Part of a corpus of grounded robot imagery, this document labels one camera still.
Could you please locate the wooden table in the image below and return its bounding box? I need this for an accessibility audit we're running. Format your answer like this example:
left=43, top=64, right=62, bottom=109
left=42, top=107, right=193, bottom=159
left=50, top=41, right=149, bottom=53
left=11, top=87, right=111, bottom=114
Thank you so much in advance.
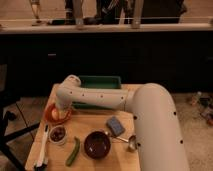
left=24, top=83, right=144, bottom=171

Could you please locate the green plastic tray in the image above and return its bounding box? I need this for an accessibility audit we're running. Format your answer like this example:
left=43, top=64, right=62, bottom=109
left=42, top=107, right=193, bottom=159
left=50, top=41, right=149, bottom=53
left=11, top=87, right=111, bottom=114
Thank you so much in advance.
left=72, top=75, right=121, bottom=109

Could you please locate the orange yellow apple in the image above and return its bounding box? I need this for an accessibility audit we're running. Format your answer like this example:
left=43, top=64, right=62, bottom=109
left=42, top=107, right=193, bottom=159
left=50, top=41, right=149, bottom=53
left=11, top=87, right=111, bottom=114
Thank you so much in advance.
left=51, top=109, right=60, bottom=120

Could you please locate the white handled dish brush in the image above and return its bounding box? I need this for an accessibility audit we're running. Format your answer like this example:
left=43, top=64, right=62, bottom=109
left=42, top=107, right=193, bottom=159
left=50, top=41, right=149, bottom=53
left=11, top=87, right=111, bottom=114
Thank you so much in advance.
left=35, top=124, right=49, bottom=168

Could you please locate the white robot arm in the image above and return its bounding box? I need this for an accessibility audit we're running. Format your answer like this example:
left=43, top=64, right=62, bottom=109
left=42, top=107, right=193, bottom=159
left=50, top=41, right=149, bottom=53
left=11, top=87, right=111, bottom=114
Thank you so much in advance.
left=55, top=75, right=190, bottom=171

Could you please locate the green cucumber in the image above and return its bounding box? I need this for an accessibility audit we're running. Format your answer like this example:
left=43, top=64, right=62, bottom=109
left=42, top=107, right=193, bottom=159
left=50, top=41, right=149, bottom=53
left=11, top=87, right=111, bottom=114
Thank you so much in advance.
left=65, top=137, right=80, bottom=167

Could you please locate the white cup with dark contents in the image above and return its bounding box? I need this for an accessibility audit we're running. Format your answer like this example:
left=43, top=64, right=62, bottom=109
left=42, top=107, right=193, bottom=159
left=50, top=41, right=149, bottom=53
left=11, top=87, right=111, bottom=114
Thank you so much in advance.
left=49, top=125, right=67, bottom=145

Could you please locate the black chair base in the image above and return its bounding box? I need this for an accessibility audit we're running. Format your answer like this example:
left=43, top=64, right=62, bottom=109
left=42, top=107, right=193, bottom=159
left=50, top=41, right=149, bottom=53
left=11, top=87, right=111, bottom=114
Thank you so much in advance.
left=0, top=99, right=41, bottom=171

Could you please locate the dark brown bowl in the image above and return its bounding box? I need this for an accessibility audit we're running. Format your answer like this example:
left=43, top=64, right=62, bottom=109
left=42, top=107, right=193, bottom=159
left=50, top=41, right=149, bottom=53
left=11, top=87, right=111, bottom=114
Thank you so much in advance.
left=84, top=131, right=111, bottom=159

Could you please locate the red orange bowl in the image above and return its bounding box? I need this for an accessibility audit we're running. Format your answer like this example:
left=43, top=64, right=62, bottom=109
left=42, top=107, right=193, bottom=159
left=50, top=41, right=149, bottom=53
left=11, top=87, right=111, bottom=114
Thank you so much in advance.
left=44, top=103, right=72, bottom=125

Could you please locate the metal measuring cup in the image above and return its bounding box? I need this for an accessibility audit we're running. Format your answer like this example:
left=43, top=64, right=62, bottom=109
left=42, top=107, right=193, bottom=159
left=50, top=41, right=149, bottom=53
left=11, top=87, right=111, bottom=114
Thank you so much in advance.
left=105, top=131, right=137, bottom=152

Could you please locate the blue sponge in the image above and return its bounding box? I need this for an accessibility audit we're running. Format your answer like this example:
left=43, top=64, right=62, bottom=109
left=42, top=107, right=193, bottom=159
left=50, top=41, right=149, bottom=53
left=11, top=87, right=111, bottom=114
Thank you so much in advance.
left=106, top=116, right=125, bottom=136

